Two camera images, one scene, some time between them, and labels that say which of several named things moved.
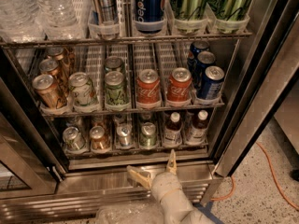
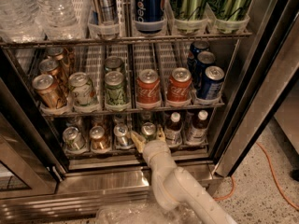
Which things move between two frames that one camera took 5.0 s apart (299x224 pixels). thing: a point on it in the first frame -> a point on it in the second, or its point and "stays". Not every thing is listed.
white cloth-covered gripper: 163,184 -> 154,149
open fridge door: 33,160 stays
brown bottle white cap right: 197,135 stays
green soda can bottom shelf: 148,139 stays
